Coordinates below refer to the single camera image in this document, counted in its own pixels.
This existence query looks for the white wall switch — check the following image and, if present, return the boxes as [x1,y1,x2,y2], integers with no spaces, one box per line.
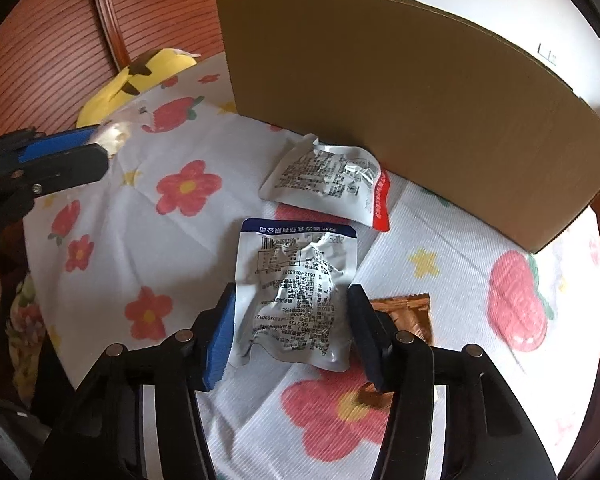
[536,42,558,67]

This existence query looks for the brown wooden wardrobe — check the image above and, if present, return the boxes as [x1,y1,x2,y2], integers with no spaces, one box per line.
[0,0,223,136]

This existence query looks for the yellow plush toy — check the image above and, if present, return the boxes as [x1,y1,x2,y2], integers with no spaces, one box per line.
[76,48,199,128]

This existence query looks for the small cream candy packet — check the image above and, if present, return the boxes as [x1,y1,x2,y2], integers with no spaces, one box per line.
[88,105,147,158]

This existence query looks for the white red-label snack pouch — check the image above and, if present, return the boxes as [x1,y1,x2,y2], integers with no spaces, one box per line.
[259,134,390,232]

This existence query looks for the floral strawberry bed sheet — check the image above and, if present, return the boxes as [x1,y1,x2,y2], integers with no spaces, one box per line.
[23,55,600,479]

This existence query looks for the white blue-top snack pouch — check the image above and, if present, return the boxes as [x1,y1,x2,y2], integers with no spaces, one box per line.
[230,218,358,372]

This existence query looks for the brown gold snack packet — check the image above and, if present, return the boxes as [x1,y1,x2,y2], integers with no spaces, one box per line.
[358,294,434,413]

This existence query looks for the brown cardboard box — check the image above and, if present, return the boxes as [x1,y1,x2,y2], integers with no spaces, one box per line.
[216,0,600,252]

